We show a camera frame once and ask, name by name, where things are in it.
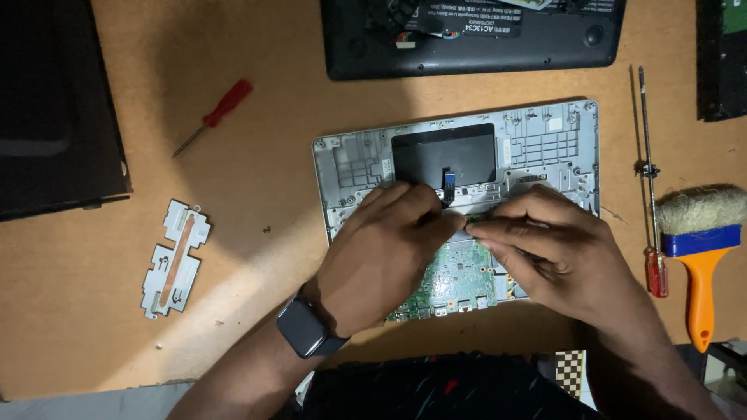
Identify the person's right hand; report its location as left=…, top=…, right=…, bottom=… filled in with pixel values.
left=465, top=185, right=643, bottom=330

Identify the person's left hand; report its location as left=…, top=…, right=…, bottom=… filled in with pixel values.
left=315, top=181, right=468, bottom=339

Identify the green laptop motherboard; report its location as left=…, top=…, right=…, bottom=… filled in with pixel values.
left=387, top=213, right=517, bottom=323

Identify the black smartwatch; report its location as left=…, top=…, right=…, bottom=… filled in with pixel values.
left=276, top=284, right=351, bottom=359

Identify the silver laptop palmrest chassis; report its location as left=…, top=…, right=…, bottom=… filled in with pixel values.
left=312, top=99, right=601, bottom=304

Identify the checkered pattern object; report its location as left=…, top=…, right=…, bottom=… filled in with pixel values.
left=554, top=350, right=586, bottom=399

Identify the black touchpad underside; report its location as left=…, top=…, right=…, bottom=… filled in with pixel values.
left=391, top=122, right=497, bottom=189

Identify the person's dark patterned shirt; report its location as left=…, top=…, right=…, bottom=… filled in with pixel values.
left=292, top=351, right=602, bottom=420

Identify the silver heatsink plate copper pipe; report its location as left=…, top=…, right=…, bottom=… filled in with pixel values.
left=140, top=199, right=211, bottom=320

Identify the black laptop base cover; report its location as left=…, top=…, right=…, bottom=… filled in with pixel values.
left=320, top=0, right=627, bottom=81

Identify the black device with green board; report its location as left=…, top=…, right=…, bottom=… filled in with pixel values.
left=696, top=0, right=747, bottom=123

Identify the black laptop lid panel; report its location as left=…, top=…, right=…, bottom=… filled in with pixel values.
left=0, top=0, right=133, bottom=222

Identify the blue ribbon cable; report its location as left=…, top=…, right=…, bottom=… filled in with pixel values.
left=440, top=169, right=457, bottom=206

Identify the long red-handled screwdriver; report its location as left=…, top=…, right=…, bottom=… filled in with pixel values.
left=635, top=66, right=670, bottom=298

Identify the orange-handled paint brush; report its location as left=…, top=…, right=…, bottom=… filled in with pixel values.
left=656, top=187, right=747, bottom=353

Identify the small red-handled screwdriver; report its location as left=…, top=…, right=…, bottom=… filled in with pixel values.
left=172, top=79, right=254, bottom=158

